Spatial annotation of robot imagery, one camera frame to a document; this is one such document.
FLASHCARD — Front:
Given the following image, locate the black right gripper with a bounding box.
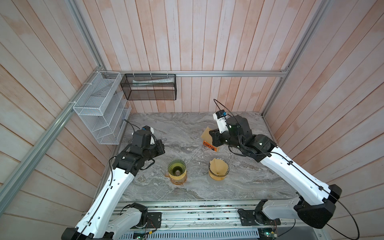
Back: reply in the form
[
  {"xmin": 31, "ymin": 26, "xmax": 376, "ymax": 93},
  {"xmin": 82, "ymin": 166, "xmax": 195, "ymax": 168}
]
[{"xmin": 208, "ymin": 127, "xmax": 242, "ymax": 152}]

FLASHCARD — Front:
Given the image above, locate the clear glass dripper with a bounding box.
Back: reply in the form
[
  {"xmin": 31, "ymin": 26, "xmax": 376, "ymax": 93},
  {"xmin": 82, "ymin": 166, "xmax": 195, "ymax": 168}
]
[{"xmin": 209, "ymin": 164, "xmax": 230, "ymax": 178}]

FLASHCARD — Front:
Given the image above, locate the green glass dripper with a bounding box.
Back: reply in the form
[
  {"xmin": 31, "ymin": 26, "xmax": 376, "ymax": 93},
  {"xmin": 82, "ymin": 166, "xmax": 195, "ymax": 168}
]
[{"xmin": 168, "ymin": 159, "xmax": 187, "ymax": 177}]

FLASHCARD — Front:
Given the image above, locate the brown paper coffee filter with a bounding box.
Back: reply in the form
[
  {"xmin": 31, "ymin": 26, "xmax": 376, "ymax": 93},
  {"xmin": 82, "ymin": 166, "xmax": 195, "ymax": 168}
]
[{"xmin": 209, "ymin": 159, "xmax": 229, "ymax": 173}]

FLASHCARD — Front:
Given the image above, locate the wooden ring dripper stand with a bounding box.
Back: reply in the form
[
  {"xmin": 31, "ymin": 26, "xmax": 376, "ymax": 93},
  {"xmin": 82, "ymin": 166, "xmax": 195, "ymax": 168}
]
[{"xmin": 209, "ymin": 173, "xmax": 226, "ymax": 181}]

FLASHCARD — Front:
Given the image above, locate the orange glass pitcher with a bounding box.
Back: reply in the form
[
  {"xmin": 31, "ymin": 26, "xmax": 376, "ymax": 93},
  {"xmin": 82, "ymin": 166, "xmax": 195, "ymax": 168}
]
[{"xmin": 165, "ymin": 173, "xmax": 187, "ymax": 185}]

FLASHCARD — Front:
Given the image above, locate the orange coffee filter box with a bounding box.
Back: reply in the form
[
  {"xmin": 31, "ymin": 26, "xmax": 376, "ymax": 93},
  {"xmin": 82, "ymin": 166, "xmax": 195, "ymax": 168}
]
[{"xmin": 203, "ymin": 141, "xmax": 219, "ymax": 152}]

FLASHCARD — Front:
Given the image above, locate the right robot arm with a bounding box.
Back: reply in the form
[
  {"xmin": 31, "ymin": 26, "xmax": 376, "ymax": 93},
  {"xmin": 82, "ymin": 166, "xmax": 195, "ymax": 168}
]
[{"xmin": 209, "ymin": 110, "xmax": 342, "ymax": 229}]

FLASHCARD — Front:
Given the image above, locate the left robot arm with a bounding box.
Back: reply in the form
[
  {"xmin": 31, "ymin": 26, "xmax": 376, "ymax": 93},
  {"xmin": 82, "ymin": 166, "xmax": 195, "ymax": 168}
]
[{"xmin": 61, "ymin": 126, "xmax": 165, "ymax": 240}]

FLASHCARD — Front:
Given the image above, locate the paper in black basket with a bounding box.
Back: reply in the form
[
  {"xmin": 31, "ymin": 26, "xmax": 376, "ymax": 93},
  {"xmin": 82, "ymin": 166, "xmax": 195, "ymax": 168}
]
[{"xmin": 131, "ymin": 78, "xmax": 176, "ymax": 87}]

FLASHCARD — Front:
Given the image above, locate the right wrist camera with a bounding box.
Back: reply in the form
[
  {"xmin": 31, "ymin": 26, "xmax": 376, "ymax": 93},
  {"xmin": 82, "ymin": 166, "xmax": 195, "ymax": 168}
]
[{"xmin": 213, "ymin": 110, "xmax": 228, "ymax": 134}]

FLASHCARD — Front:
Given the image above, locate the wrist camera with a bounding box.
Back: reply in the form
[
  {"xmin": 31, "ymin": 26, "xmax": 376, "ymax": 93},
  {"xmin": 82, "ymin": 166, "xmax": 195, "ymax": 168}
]
[
  {"xmin": 213, "ymin": 110, "xmax": 228, "ymax": 134},
  {"xmin": 141, "ymin": 126, "xmax": 156, "ymax": 142}
]

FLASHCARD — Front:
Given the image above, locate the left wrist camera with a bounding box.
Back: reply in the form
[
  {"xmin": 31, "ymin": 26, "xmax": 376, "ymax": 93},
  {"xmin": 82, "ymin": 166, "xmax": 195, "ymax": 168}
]
[{"xmin": 141, "ymin": 126, "xmax": 156, "ymax": 142}]

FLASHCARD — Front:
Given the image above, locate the left camera cable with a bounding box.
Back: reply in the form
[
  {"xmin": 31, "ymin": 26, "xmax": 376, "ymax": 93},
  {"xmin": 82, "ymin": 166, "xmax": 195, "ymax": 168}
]
[{"xmin": 123, "ymin": 118, "xmax": 142, "ymax": 131}]

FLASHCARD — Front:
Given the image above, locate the black wire mesh basket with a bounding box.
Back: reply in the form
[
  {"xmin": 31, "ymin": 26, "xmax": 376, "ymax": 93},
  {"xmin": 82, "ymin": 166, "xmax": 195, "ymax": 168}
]
[{"xmin": 120, "ymin": 73, "xmax": 177, "ymax": 101}]

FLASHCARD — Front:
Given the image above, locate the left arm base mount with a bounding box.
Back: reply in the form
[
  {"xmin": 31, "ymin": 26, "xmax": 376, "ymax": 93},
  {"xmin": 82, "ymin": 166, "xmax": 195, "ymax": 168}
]
[{"xmin": 120, "ymin": 203, "xmax": 162, "ymax": 229}]

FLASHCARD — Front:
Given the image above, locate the white wire mesh shelf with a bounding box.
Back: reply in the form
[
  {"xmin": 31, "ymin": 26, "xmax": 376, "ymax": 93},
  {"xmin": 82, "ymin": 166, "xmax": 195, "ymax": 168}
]
[{"xmin": 74, "ymin": 71, "xmax": 132, "ymax": 145}]

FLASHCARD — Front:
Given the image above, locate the aluminium rail base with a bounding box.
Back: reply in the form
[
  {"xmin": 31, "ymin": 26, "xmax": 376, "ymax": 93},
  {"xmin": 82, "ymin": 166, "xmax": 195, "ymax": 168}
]
[{"xmin": 113, "ymin": 199, "xmax": 325, "ymax": 240}]

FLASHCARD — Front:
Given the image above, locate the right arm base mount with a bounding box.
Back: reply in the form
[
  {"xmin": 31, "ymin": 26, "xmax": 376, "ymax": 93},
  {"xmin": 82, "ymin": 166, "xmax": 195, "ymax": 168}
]
[{"xmin": 237, "ymin": 199, "xmax": 281, "ymax": 226}]

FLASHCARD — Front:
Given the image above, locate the perforated cable duct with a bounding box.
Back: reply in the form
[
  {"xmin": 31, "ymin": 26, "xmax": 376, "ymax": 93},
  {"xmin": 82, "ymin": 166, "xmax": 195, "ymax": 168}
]
[{"xmin": 120, "ymin": 229, "xmax": 260, "ymax": 240}]

